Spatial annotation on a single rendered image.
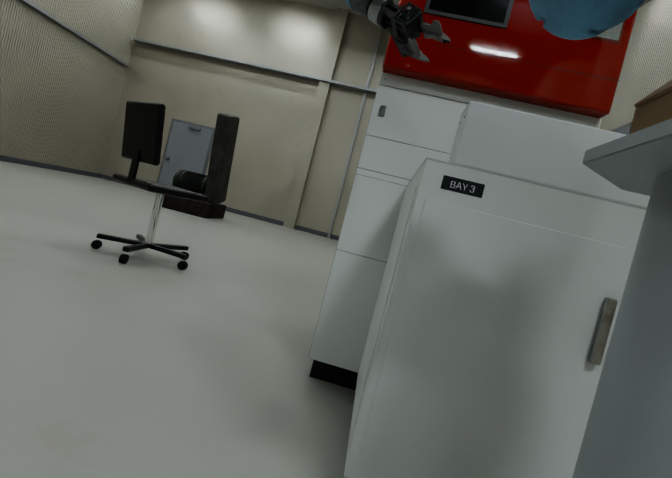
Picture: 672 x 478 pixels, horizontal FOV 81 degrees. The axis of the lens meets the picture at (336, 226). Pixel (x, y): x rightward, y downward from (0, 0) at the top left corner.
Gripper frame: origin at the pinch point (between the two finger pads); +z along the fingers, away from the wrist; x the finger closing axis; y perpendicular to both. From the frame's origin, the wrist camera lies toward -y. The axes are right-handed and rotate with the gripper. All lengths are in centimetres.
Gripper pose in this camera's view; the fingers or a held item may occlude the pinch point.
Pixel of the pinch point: (436, 51)
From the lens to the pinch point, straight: 124.9
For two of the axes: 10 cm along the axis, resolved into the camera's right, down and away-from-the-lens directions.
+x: 7.2, -6.9, 0.5
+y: -2.3, -3.2, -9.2
